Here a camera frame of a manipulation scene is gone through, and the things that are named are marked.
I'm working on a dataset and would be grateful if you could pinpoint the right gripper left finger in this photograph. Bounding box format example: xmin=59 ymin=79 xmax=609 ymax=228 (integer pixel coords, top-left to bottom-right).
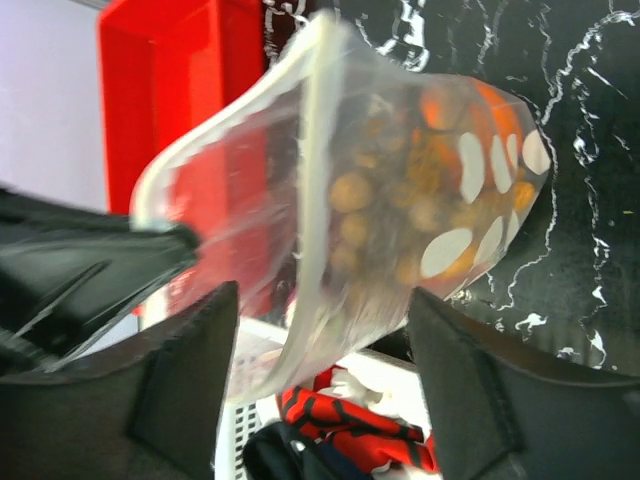
xmin=1 ymin=282 xmax=238 ymax=479

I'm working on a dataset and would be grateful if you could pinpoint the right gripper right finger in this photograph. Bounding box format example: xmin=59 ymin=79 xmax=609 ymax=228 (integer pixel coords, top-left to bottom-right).
xmin=408 ymin=289 xmax=639 ymax=479

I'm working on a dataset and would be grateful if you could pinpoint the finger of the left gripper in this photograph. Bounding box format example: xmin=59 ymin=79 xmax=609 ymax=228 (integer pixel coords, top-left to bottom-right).
xmin=1 ymin=188 xmax=200 ymax=374

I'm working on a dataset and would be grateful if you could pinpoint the clear zip top bag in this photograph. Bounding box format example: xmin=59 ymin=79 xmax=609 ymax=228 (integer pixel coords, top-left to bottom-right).
xmin=131 ymin=10 xmax=551 ymax=403

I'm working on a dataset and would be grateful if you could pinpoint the orange fake fruit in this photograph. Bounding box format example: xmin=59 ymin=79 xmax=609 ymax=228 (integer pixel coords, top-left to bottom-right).
xmin=420 ymin=77 xmax=523 ymax=188

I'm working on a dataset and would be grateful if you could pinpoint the white perforated plastic basket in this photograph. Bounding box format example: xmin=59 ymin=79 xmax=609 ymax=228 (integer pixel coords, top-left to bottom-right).
xmin=213 ymin=350 xmax=440 ymax=479

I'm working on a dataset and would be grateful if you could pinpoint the black cloth in basket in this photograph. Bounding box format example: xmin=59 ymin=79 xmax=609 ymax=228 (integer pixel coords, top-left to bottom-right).
xmin=242 ymin=421 xmax=396 ymax=479

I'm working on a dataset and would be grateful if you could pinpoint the red white cloth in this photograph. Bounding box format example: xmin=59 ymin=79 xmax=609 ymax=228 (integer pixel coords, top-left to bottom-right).
xmin=275 ymin=365 xmax=440 ymax=479

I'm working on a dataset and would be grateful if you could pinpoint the red plastic bin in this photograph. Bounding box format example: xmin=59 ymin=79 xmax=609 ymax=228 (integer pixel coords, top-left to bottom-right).
xmin=97 ymin=0 xmax=264 ymax=213

